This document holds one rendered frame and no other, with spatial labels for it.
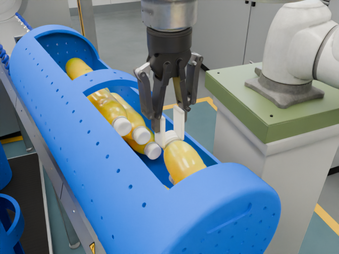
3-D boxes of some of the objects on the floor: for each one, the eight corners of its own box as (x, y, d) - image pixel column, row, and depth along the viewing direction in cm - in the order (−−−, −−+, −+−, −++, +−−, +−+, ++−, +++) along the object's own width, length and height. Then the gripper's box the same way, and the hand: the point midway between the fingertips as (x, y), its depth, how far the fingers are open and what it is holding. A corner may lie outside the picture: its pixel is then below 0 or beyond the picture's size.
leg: (77, 238, 183) (55, 151, 148) (81, 246, 179) (59, 158, 144) (67, 243, 181) (42, 155, 145) (71, 251, 177) (46, 163, 141)
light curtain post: (110, 167, 232) (68, -142, 135) (114, 172, 228) (73, -144, 130) (102, 171, 229) (53, -143, 132) (106, 175, 225) (58, -145, 128)
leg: (33, 146, 251) (10, 71, 215) (35, 150, 247) (12, 75, 211) (25, 149, 249) (1, 74, 213) (27, 153, 245) (2, 77, 209)
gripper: (196, 11, 60) (191, 120, 73) (112, 26, 52) (124, 144, 66) (223, 21, 54) (213, 136, 68) (134, 41, 47) (142, 165, 61)
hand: (169, 126), depth 65 cm, fingers closed on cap, 4 cm apart
